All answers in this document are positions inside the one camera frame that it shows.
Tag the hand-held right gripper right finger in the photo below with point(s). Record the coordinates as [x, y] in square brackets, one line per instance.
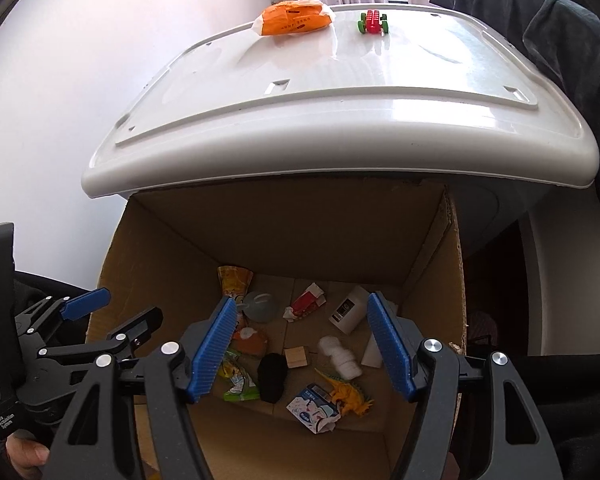
[392, 350]

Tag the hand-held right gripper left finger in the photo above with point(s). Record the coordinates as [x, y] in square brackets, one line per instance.
[212, 355]

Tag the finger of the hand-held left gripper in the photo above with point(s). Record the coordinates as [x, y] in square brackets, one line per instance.
[140, 325]
[85, 304]

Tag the white foam block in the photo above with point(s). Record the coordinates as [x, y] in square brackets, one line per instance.
[372, 355]

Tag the orange sock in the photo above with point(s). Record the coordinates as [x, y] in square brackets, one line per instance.
[252, 345]

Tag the white cloth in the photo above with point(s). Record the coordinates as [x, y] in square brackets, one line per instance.
[340, 357]

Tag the white cylindrical can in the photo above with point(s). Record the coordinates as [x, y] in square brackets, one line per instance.
[347, 310]

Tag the orange toy dinosaur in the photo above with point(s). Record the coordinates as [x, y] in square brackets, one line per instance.
[345, 392]

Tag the black sock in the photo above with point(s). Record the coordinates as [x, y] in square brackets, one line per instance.
[272, 377]

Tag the translucent blue cup lid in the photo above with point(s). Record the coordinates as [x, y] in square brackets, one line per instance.
[262, 307]

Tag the red and white wrapper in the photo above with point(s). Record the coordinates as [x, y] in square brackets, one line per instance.
[305, 302]

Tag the cardboard box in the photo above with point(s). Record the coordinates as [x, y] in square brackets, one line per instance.
[280, 225]

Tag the person's left hand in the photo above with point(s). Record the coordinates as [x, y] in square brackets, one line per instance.
[27, 457]

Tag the green and yellow snack packet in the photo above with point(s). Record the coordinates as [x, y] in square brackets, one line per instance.
[237, 385]

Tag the orange snack packet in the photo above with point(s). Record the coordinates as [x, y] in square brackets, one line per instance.
[232, 280]

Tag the small wooden block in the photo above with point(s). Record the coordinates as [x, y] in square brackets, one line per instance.
[296, 357]

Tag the blue and white tissue pack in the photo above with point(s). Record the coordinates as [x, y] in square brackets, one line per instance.
[310, 410]

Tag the person's dark pants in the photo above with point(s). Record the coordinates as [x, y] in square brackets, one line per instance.
[580, 410]

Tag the white plastic bin lid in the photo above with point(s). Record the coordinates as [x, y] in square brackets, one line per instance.
[355, 110]

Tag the red toy car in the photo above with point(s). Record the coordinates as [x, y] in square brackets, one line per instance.
[372, 22]

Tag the orange plastic bag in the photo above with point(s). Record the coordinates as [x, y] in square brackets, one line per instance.
[290, 17]

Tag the dark grey blanket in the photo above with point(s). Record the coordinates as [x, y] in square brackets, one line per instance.
[530, 35]

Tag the white furniture frame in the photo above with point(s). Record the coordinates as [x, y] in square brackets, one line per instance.
[565, 285]

